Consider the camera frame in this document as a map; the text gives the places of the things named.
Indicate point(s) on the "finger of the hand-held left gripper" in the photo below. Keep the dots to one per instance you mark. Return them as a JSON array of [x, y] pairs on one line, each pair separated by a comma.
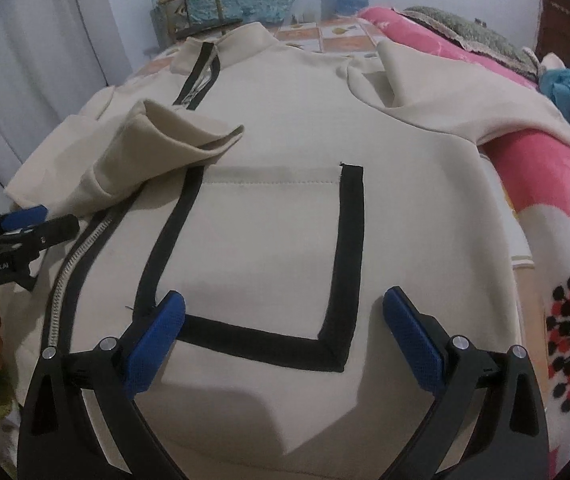
[[55, 230], [27, 216]]

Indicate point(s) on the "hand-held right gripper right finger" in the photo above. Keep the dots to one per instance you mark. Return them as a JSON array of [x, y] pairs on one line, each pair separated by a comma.
[[415, 340]]

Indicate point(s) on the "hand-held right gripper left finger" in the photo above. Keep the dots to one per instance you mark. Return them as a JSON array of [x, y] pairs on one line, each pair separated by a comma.
[[157, 330]]

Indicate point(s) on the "beige zip jacket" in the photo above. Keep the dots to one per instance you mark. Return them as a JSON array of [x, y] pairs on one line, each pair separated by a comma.
[[275, 240]]

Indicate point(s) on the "white curtain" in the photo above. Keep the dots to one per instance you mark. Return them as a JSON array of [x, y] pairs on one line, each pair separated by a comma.
[[30, 60]]

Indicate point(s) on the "pink floral blanket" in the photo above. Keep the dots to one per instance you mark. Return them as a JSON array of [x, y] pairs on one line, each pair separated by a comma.
[[530, 180]]

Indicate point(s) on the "wooden chair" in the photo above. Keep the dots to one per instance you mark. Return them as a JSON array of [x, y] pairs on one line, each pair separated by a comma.
[[170, 10]]

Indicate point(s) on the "white plush toy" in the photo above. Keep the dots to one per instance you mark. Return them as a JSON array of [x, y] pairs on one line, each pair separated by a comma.
[[551, 62]]

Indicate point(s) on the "grey-green fringed blanket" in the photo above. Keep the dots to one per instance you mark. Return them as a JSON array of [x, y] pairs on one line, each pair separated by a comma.
[[480, 35]]

